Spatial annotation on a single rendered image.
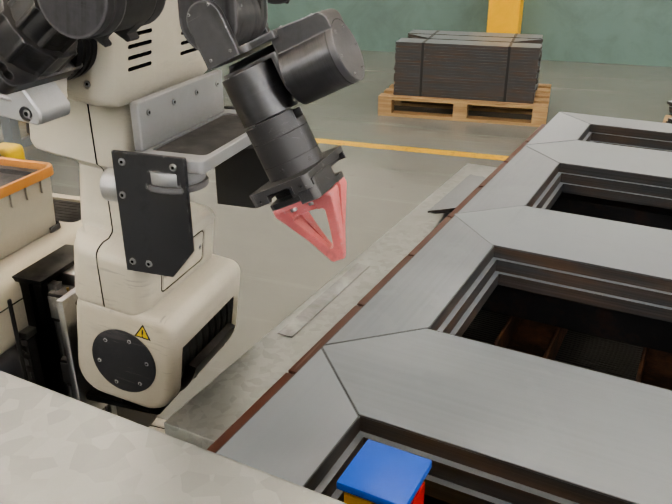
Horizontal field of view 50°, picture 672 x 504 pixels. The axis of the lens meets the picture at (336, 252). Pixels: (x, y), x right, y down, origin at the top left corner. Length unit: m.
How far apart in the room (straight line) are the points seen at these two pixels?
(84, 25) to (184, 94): 0.30
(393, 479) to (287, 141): 0.31
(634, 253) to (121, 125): 0.72
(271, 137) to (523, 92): 4.66
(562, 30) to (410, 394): 7.33
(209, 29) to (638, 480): 0.53
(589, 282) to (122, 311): 0.64
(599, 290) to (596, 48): 6.98
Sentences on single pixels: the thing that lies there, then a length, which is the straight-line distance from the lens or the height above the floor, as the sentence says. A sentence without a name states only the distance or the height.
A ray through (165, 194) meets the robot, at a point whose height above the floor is 1.00.
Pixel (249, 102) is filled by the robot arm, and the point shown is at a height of 1.15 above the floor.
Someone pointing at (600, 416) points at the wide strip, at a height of 0.87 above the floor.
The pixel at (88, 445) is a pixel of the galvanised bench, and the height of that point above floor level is 1.05.
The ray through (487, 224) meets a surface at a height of 0.87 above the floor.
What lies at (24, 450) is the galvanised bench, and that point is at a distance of 0.41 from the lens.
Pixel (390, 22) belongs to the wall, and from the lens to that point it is 8.20.
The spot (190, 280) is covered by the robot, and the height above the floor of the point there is 0.80.
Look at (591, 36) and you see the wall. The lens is 7.95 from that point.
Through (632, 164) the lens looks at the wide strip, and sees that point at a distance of 1.51.
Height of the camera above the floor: 1.29
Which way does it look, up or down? 25 degrees down
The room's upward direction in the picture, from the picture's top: straight up
